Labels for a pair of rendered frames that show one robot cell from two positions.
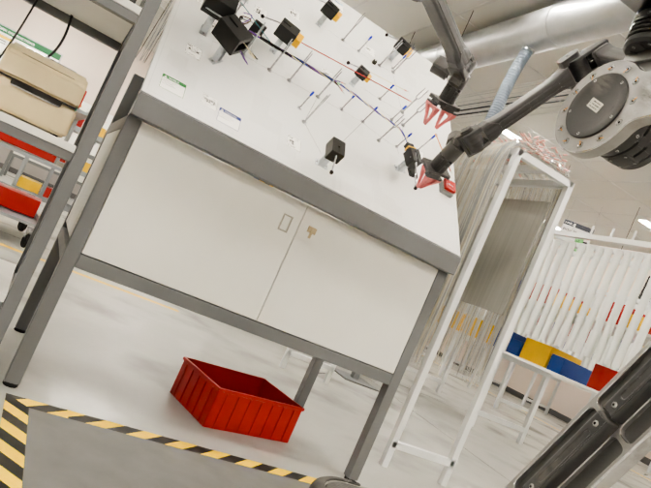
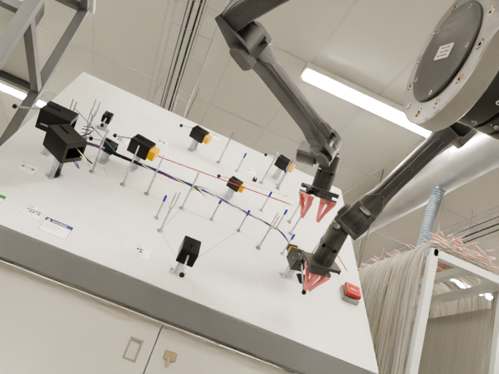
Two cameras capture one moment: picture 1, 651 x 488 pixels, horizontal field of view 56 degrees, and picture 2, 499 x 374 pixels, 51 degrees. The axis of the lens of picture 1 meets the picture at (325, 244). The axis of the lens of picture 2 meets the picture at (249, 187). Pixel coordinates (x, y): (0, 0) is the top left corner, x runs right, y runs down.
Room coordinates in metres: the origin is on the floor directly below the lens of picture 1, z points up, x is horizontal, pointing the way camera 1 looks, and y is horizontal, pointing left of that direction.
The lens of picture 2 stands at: (0.61, -0.33, 0.62)
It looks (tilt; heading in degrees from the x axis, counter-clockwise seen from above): 24 degrees up; 14
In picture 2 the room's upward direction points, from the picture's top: 20 degrees clockwise
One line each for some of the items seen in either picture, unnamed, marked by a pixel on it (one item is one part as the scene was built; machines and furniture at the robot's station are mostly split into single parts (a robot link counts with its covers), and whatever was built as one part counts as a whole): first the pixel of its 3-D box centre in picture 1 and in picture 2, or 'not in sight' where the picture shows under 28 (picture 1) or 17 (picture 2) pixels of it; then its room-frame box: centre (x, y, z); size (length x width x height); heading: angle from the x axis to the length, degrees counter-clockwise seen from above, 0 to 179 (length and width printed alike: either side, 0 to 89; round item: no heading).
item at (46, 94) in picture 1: (37, 90); not in sight; (1.69, 0.90, 0.76); 0.30 x 0.21 x 0.20; 28
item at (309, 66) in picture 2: not in sight; (373, 103); (4.22, -0.14, 3.26); 1.27 x 0.17 x 0.07; 113
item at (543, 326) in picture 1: (441, 260); not in sight; (6.09, -1.12, 1.23); 4.90 x 0.07 x 0.78; 23
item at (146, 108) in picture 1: (314, 195); (168, 309); (1.90, 0.09, 0.83); 1.18 x 0.05 x 0.06; 115
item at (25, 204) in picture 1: (22, 153); not in sight; (4.23, 2.15, 0.54); 0.99 x 0.50 x 1.08; 29
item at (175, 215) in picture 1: (201, 227); (17, 363); (1.80, 0.35, 0.60); 0.55 x 0.02 x 0.39; 115
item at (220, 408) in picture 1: (236, 400); not in sight; (2.27, 0.06, 0.07); 0.39 x 0.29 x 0.14; 129
